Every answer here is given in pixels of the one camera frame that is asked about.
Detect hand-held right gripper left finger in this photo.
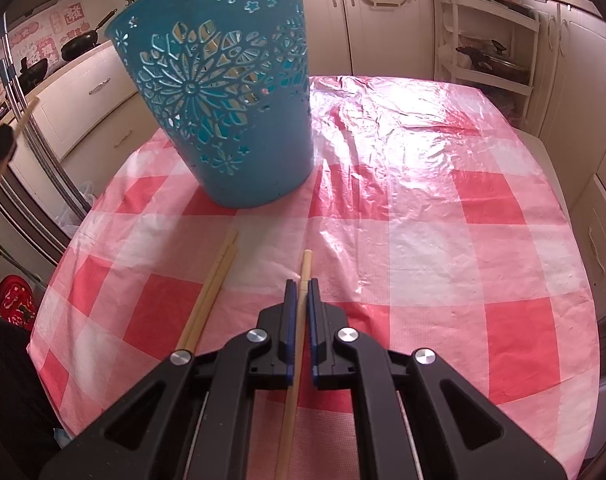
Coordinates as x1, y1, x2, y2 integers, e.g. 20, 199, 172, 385
38, 279, 299, 480

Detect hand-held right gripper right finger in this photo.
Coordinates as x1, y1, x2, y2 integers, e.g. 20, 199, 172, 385
308, 278, 568, 480

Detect wooden chopstick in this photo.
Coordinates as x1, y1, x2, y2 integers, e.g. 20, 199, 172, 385
275, 249, 315, 480
175, 230, 240, 351
188, 244, 239, 352

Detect teal perforated plastic basket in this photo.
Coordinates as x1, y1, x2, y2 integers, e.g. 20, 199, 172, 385
106, 0, 315, 210

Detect dark refrigerator with chrome rails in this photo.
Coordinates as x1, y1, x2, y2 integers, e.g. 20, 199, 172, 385
0, 25, 91, 271

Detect small black wok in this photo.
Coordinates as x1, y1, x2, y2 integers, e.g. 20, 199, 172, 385
20, 57, 49, 86

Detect white plastic bag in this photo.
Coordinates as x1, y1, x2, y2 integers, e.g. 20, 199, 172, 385
58, 180, 96, 241

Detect cream drawer cabinet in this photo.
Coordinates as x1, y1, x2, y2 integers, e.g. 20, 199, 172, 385
30, 40, 156, 171

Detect large black wok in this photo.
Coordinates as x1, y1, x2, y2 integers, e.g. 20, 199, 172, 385
60, 15, 116, 61

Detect red white checked tablecloth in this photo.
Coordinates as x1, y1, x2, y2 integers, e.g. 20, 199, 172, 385
27, 74, 601, 480

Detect red floral cushion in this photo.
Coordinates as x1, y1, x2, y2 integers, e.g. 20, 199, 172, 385
0, 275, 39, 331

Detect dark cloth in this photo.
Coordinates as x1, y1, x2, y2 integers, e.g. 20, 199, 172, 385
0, 310, 76, 466

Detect cream door cabinets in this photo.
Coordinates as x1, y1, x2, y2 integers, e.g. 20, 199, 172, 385
300, 0, 441, 81

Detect lidded cooking pot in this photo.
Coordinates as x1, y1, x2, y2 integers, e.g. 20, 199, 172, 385
455, 40, 531, 86

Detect cream side cabinets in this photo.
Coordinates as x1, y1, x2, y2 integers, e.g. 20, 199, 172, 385
530, 0, 606, 321

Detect white trolley rack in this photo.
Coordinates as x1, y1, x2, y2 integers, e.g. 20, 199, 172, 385
435, 0, 541, 111

